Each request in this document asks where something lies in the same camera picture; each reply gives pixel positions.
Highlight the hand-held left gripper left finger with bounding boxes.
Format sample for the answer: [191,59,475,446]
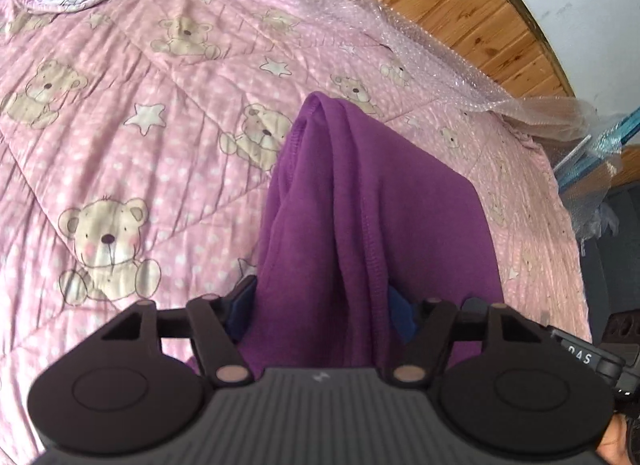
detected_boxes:
[101,275,259,389]

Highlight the purple garment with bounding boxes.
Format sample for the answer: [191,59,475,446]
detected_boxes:
[187,92,507,382]

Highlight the pink bear-print quilt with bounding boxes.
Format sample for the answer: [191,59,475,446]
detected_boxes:
[0,0,595,465]

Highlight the blue framed panels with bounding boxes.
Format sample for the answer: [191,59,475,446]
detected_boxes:
[555,108,640,196]

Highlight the person's right forearm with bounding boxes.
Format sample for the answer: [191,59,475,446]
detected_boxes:
[596,414,634,465]

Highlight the dark grey chair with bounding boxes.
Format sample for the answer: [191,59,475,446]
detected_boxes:
[584,185,640,346]

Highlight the wooden headboard panel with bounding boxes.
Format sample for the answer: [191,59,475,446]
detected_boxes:
[295,0,577,102]

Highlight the clear bubble wrap sheet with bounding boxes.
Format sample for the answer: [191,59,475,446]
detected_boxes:
[215,0,625,206]

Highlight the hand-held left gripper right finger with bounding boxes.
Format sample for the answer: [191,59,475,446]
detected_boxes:
[385,286,552,389]

